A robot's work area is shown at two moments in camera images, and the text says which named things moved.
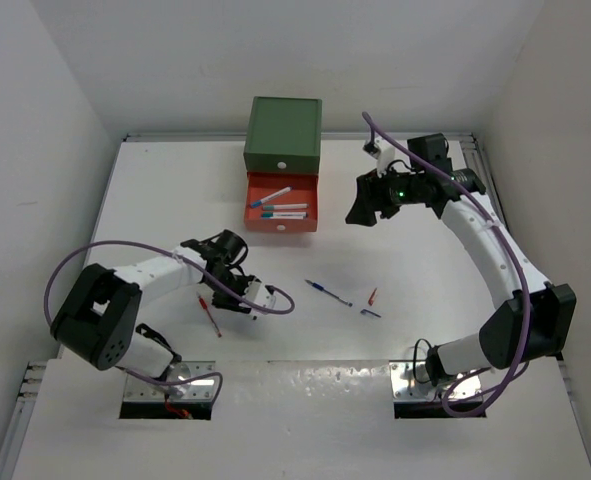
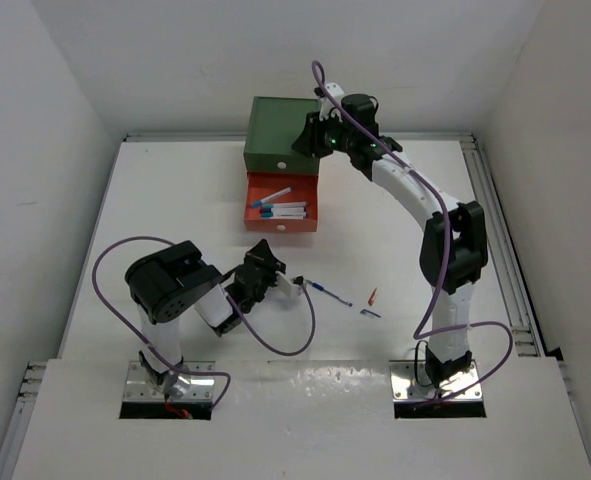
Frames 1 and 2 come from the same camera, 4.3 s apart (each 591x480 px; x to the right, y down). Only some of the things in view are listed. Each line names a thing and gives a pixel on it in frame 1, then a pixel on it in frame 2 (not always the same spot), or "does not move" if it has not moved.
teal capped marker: (284, 215) does not move
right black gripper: (371, 198) → (309, 142)
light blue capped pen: (258, 202) does not move
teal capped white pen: (286, 206) does not move
